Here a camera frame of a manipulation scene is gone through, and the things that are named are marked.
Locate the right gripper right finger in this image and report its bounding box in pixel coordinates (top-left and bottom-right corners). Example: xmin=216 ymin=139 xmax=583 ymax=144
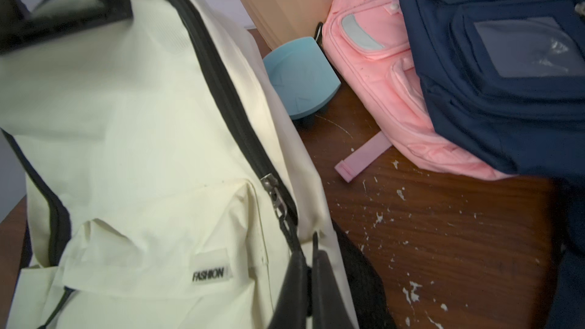
xmin=311 ymin=232 xmax=353 ymax=329

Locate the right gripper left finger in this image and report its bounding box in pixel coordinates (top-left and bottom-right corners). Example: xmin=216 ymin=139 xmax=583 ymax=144
xmin=268 ymin=251 xmax=309 ymax=329

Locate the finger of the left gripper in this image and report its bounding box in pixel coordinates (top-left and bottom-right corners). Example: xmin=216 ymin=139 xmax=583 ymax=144
xmin=0 ymin=0 xmax=134 ymax=53

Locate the cream white backpack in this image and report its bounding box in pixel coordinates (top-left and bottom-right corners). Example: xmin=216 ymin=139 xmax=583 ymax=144
xmin=1 ymin=0 xmax=395 ymax=328

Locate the navy blue backpack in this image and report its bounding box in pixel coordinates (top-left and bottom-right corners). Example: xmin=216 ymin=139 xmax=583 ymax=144
xmin=400 ymin=0 xmax=584 ymax=328

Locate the pink backpack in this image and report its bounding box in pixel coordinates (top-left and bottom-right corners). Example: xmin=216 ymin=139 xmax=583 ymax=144
xmin=321 ymin=0 xmax=507 ymax=182

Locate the teal plastic paddle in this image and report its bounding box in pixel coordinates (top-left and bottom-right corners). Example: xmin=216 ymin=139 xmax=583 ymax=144
xmin=263 ymin=37 xmax=341 ymax=120

